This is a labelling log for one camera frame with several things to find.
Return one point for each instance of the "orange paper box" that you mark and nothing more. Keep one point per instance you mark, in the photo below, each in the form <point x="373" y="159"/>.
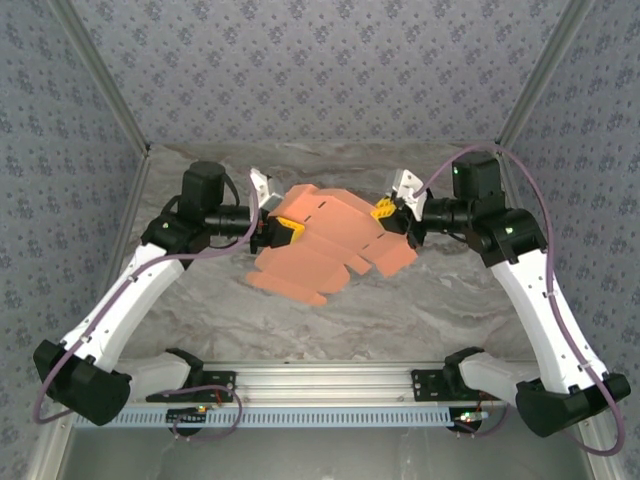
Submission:
<point x="320" y="240"/>

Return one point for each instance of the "small LED circuit board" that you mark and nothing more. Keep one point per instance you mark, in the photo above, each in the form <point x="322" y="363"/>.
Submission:
<point x="200" y="410"/>
<point x="472" y="415"/>

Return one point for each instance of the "aluminium table side rail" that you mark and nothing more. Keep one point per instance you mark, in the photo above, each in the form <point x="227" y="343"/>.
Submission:
<point x="512" y="192"/>
<point x="134" y="200"/>

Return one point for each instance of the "aluminium corner post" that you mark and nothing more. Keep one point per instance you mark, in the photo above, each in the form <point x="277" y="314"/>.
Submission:
<point x="100" y="75"/>
<point x="545" y="75"/>

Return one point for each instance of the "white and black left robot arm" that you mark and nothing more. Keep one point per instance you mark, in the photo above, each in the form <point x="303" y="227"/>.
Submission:
<point x="125" y="300"/>

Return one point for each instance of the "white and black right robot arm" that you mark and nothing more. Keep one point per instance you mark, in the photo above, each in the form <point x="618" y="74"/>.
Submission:
<point x="540" y="310"/>

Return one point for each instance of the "aluminium lower frame leg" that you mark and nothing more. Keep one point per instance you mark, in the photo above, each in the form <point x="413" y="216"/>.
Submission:
<point x="47" y="450"/>
<point x="606" y="467"/>

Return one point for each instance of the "aluminium slotted base rail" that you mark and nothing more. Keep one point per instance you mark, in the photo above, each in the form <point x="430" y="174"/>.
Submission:
<point x="320" y="385"/>

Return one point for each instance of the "grey metal panel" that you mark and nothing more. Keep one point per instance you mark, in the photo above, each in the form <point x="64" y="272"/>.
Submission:
<point x="320" y="457"/>

